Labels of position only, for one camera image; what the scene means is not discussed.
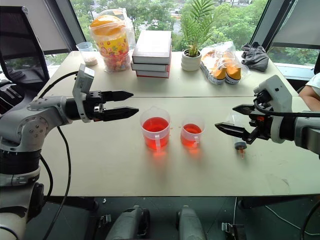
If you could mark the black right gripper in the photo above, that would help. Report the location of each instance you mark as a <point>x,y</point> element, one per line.
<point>263,127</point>

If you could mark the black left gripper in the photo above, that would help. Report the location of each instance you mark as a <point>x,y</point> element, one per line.
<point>93,105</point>

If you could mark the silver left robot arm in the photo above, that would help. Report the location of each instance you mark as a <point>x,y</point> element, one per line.
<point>30,125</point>

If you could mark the person's bare forearm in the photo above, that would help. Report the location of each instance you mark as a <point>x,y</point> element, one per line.
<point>310,98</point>

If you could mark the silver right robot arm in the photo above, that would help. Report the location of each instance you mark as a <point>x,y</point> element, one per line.
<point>306,132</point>

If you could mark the small orange-tipped dropper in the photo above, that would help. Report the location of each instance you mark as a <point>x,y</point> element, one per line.
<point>241,146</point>

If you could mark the large beaker red liquid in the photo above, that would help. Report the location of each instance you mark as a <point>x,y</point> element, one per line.
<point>155,135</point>

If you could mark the small beaker red liquid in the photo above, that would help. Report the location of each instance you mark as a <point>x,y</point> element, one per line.
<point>191,136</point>

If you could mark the clear measuring cup with grains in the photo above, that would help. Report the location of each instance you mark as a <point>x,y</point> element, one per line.
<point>87,53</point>

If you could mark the orange white canvas shoe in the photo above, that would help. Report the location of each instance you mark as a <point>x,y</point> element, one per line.
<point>233,72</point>
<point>217,72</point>

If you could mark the orange-lidded snack jar in bag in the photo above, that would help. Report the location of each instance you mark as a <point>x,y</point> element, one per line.
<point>113,42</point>

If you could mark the crumpled grey cloth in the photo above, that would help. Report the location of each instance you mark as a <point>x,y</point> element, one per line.
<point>255,57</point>

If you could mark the clear plastic bag with shoes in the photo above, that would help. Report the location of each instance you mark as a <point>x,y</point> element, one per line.
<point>217,53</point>

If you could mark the green plant in white pot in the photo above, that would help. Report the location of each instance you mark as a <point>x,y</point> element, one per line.
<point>191,58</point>

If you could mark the white shirt sleeve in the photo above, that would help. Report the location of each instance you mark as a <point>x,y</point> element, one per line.
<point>314,83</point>

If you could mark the black office chair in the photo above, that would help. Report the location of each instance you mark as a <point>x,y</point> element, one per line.
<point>20,50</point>

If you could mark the grey rounded robot leg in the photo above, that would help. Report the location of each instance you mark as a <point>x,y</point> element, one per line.
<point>127,225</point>
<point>190,225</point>

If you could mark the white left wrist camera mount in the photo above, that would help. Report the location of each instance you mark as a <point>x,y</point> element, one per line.
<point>82,82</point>

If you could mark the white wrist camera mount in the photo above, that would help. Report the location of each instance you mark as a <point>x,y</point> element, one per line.
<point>280,92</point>
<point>82,82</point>

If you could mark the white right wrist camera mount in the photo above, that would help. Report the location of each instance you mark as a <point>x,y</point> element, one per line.
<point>280,92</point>

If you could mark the black table frame bar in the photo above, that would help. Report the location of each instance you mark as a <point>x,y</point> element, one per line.
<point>75,201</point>
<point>275,201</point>

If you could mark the small metal floor bracket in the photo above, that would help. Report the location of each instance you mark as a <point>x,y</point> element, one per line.
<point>231,228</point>
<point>105,220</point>

